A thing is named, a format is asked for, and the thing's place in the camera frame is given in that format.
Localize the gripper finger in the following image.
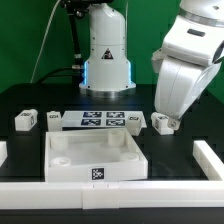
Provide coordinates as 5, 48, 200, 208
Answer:
168, 119, 180, 129

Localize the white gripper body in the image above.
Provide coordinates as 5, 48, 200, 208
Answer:
151, 47, 222, 122

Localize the white square table top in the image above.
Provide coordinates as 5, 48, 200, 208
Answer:
44, 128, 148, 182

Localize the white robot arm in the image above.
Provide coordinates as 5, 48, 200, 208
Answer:
79, 0, 224, 130

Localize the white U-shaped obstacle fence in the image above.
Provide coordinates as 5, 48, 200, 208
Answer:
0, 140, 224, 209

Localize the white sheet with fiducial tags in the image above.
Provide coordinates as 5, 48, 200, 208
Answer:
62, 111, 147, 128

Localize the black cable on stand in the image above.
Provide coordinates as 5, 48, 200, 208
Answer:
35, 0, 89, 84

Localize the white cable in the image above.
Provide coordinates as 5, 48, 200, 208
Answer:
30, 0, 63, 84

